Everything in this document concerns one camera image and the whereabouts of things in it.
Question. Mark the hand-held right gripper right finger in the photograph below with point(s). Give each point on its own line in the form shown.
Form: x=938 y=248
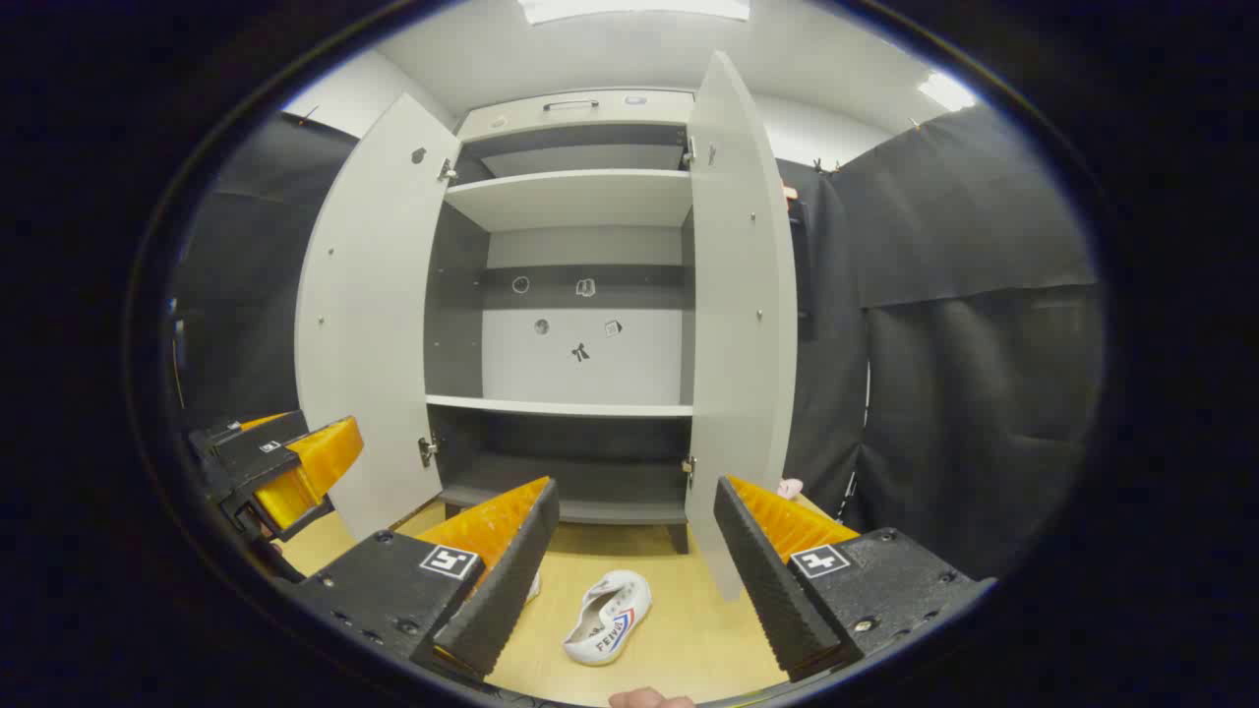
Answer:
x=762 y=580

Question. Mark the white shoe cabinet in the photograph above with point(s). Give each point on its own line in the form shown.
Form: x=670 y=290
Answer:
x=580 y=202

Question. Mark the white canvas shoe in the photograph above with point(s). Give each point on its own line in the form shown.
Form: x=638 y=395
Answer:
x=533 y=588
x=607 y=618

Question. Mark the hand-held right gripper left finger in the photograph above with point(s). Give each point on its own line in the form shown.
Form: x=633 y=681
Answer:
x=511 y=580

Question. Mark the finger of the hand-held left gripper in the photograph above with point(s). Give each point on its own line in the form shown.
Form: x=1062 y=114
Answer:
x=310 y=467
x=246 y=431

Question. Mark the black backdrop cloth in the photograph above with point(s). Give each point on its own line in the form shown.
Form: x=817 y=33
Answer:
x=984 y=393

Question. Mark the ceiling light panel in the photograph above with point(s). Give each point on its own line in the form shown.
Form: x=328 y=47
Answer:
x=946 y=90
x=634 y=8

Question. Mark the white shoe cabinet door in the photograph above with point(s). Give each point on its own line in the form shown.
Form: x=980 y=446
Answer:
x=738 y=324
x=374 y=324

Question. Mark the green and pink plush toy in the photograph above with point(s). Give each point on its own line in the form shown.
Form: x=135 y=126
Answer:
x=790 y=487

